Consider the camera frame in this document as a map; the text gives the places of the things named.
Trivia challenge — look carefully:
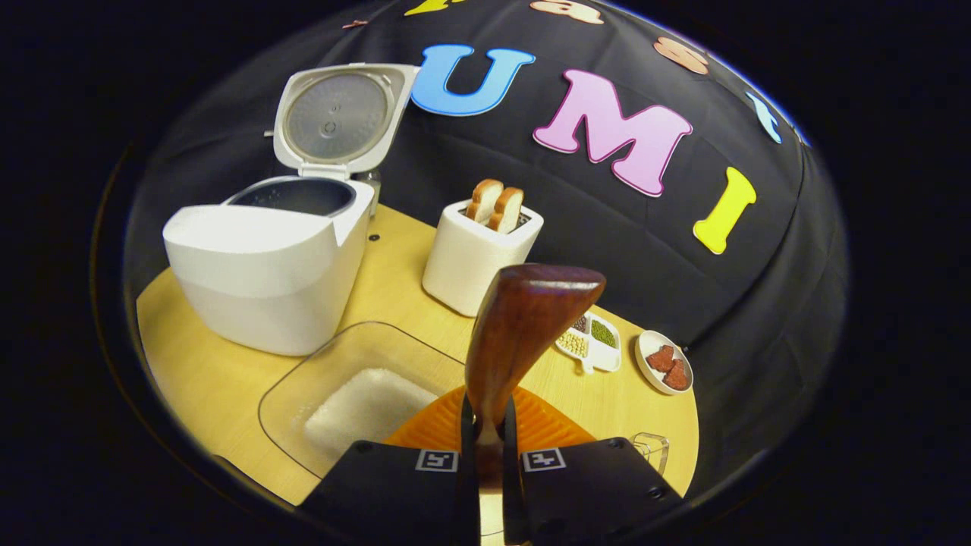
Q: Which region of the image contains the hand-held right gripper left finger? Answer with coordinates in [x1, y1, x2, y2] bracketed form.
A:
[300, 385, 480, 546]

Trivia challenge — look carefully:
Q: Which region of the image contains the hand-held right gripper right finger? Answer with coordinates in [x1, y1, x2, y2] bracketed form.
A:
[502, 385, 685, 546]

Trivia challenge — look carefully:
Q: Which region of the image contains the clear box of rice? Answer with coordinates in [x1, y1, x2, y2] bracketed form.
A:
[257, 321, 469, 480]

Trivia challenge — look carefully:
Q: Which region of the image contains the brown wooden spoon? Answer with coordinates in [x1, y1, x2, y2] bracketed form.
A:
[464, 263, 608, 541]

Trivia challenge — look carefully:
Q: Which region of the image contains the white rice cooker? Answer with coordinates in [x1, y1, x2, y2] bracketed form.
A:
[162, 63, 420, 357]

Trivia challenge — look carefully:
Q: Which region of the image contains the small white plate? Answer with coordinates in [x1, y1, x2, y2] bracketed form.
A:
[634, 329, 694, 397]

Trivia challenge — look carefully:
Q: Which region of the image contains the white divided bean dish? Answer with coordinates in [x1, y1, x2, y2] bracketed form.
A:
[555, 309, 623, 375]

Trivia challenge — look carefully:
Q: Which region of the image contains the white toaster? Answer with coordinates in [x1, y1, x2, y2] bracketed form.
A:
[422, 199, 545, 318]

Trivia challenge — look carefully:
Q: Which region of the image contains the toasted bread slice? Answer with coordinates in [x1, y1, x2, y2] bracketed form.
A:
[466, 179, 504, 224]
[488, 187, 525, 234]

